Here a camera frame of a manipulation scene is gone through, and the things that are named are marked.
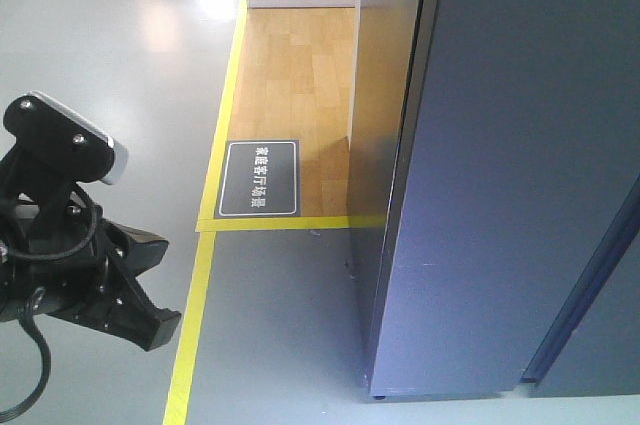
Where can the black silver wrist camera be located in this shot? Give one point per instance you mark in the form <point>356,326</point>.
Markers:
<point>65,140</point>

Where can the grey fridge door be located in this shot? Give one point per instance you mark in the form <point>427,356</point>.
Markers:
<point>525,150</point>

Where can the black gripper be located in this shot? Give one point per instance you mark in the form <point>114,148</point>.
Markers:
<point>60,255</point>

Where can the dark floor label sign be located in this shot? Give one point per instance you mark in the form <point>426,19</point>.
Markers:
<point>260,178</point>

